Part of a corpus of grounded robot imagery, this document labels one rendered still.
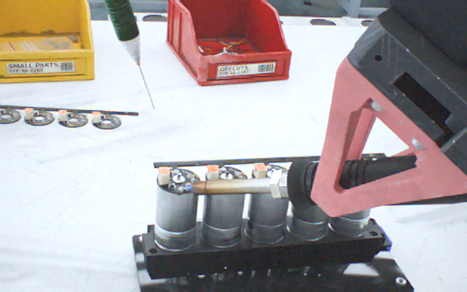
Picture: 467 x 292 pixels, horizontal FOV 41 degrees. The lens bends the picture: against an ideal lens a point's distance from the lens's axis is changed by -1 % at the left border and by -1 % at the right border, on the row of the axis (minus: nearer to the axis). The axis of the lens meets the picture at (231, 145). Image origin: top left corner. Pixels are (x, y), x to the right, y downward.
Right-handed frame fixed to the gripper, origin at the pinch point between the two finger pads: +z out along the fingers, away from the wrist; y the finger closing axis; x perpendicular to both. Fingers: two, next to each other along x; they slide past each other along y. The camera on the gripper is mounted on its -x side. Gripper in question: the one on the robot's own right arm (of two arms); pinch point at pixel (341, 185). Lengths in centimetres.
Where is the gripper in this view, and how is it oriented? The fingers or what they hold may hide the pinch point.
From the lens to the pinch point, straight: 29.9
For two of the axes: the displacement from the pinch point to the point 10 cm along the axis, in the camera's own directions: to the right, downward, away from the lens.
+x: 7.1, 6.9, -1.4
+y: -5.2, 3.8, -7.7
